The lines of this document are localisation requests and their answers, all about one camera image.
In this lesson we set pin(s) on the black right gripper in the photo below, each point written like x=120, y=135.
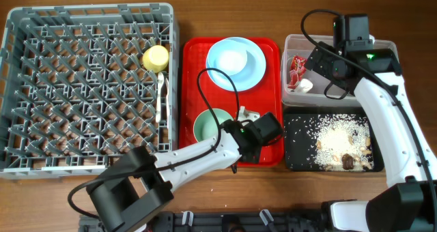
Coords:
x=321, y=57

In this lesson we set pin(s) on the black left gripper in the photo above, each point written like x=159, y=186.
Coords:
x=256, y=157

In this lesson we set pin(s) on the white tissue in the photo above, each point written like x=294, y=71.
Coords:
x=304, y=86

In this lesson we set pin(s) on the red snack wrapper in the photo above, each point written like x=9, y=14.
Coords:
x=297, y=70

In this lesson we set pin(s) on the green bowl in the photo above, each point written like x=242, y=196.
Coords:
x=205, y=125

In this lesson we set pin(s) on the light blue plate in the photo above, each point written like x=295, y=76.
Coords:
x=250, y=76

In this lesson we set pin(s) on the light blue bowl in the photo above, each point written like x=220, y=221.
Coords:
x=228, y=55

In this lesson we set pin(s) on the white plastic fork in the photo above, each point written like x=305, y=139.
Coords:
x=167, y=101

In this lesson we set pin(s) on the white plastic spoon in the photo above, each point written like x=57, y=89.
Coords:
x=161, y=81

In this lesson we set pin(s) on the yellow plastic cup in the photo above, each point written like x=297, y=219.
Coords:
x=156, y=58

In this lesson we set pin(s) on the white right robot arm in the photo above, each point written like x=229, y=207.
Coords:
x=374, y=77

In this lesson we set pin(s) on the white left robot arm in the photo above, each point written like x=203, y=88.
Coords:
x=136, y=188

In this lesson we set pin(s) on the black waste tray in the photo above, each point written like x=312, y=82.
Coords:
x=300, y=140

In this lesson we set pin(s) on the grey dishwasher rack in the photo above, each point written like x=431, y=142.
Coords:
x=75, y=95

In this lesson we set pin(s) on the clear plastic bin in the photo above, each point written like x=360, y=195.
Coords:
x=310, y=92

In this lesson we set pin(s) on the red serving tray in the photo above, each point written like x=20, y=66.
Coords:
x=262, y=98

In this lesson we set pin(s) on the rice and food scraps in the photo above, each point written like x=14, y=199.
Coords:
x=341, y=143

